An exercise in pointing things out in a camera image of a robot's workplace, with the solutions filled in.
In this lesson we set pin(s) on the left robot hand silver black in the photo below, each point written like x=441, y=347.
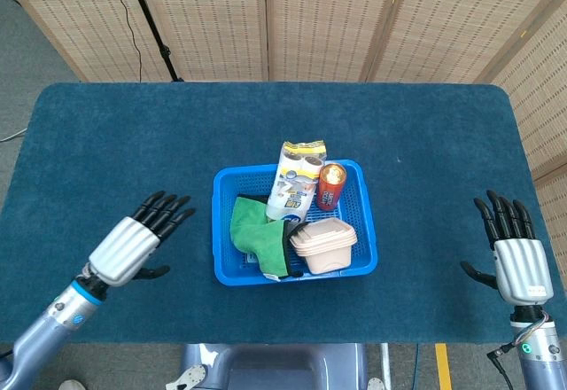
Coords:
x=117, y=250

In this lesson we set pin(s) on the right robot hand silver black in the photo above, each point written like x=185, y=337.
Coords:
x=522, y=270

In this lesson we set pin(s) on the green microfibre cloth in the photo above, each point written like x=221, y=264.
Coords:
x=257, y=232

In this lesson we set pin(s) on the white snack package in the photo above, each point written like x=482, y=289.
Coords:
x=292, y=186

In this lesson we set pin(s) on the beige plastic container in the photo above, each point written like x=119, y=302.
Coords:
x=325, y=248

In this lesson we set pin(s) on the red drink can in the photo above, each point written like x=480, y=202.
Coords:
x=330, y=190

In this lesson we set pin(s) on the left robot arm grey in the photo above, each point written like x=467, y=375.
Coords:
x=48, y=330

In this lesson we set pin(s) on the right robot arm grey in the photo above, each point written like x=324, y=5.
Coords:
x=542, y=359

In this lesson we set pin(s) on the dark blue carpet table cover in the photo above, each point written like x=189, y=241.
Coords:
x=133, y=142

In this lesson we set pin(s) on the yellow floor tape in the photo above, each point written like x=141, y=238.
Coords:
x=443, y=368

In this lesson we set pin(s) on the white shoe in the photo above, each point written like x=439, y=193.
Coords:
x=71, y=385

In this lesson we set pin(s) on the white floor strip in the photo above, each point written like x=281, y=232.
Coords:
x=386, y=365

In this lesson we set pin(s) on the blue plastic basket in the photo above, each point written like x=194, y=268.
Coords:
x=361, y=230

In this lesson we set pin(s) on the grey robot torso base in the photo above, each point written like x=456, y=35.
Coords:
x=274, y=368

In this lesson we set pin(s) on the black tripod stand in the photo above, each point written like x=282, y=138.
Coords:
x=153, y=26

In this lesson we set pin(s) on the bamboo folding screen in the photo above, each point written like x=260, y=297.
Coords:
x=310, y=17

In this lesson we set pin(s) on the white perforated base plate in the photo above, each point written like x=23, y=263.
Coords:
x=190, y=376
x=375, y=384

